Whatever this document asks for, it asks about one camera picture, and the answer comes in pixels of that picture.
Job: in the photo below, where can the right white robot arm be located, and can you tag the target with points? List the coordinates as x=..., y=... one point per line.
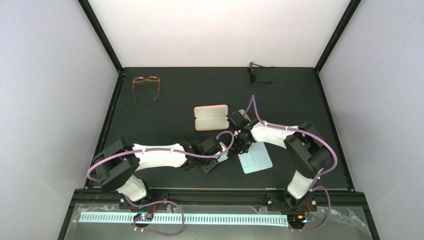
x=308, y=152

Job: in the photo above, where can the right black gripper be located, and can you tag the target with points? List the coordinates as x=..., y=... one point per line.
x=245, y=148

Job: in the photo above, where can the white slotted cable duct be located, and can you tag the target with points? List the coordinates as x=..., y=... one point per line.
x=273, y=220

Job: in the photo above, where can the black sunglasses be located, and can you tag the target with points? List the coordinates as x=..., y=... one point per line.
x=259, y=74

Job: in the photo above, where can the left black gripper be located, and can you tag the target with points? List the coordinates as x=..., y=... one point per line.
x=207, y=168

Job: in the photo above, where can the clear plastic sheet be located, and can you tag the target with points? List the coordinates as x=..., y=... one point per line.
x=215, y=225

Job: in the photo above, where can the grey glasses case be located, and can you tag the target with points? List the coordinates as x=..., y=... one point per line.
x=245, y=115

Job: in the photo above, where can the black aluminium frame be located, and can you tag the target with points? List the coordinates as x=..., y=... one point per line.
x=298, y=95

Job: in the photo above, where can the right circuit board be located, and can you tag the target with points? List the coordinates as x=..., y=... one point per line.
x=300, y=219

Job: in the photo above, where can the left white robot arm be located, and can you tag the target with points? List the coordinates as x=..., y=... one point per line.
x=114, y=168

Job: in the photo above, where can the left circuit board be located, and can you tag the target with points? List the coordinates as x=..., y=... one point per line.
x=143, y=217

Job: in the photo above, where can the brown translucent sunglasses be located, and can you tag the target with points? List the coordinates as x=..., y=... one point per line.
x=145, y=82

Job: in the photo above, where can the circuit board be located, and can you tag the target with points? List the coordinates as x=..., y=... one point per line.
x=300, y=219
x=143, y=217

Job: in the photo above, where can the pink glasses case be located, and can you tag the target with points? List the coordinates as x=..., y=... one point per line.
x=211, y=117

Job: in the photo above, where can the light blue cloth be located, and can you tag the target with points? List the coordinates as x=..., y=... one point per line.
x=224, y=156
x=256, y=159

